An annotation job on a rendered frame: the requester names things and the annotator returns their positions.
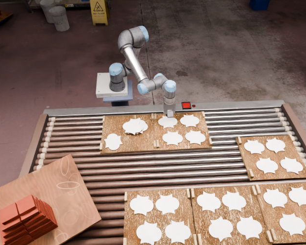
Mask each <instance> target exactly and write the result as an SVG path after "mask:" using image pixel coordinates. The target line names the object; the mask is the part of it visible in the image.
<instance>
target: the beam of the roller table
mask: <svg viewBox="0 0 306 245"><path fill-rule="evenodd" d="M282 104H285V102H284V101H283V100H266V101H242V102H218V103H194V104H191V109H183V110H182V104H176V106H175V112H196V111H219V110H243V109H266V108H280V107H281V105H282ZM192 105H196V106H195V107H192ZM149 113H163V105H134V106H110V107H86V108H61V109H44V112H43V114H48V116H49V117H50V118H52V117H78V116H101V115H125V114H149Z"/></svg>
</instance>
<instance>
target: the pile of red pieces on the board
mask: <svg viewBox="0 0 306 245"><path fill-rule="evenodd" d="M57 227H58V224H57V221H56V219H55V216H54V213H53V210H52V207H51V206H50V205H49V204H47V203H46V202H44V201H41V200H40V199H37V198H36V197H33V196H32V195H31V194H30V195H28V196H26V197H24V198H22V199H21V200H19V201H17V202H16V203H15V202H14V203H12V204H11V205H9V206H7V207H5V208H3V209H1V210H0V236H1V241H2V245H27V244H29V243H31V242H33V241H34V239H35V240H36V239H38V238H39V237H41V236H43V235H45V234H46V233H48V232H50V231H52V230H53V229H55V228H57Z"/></svg>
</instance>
